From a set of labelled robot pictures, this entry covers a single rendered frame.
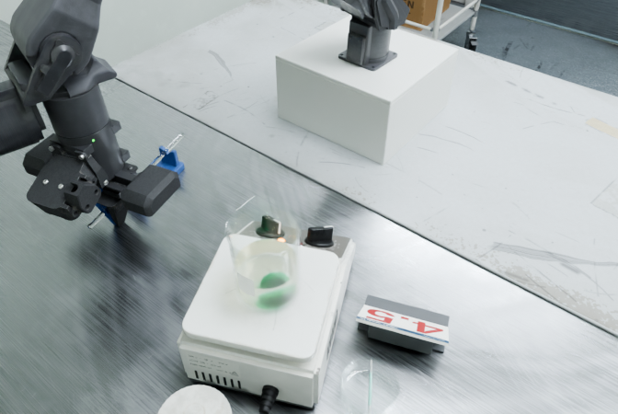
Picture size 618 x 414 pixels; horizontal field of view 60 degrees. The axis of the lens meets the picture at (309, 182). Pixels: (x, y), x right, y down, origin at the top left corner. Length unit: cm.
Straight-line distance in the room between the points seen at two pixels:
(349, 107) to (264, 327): 38
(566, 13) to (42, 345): 320
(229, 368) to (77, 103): 29
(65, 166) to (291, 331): 30
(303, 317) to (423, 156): 39
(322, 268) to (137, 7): 169
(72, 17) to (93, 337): 32
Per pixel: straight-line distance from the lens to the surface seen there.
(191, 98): 92
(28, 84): 55
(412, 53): 83
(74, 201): 59
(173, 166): 77
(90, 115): 59
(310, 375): 48
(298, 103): 81
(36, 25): 54
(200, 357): 51
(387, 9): 73
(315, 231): 58
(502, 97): 96
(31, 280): 70
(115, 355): 60
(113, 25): 206
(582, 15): 345
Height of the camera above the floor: 139
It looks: 42 degrees down
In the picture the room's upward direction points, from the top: straight up
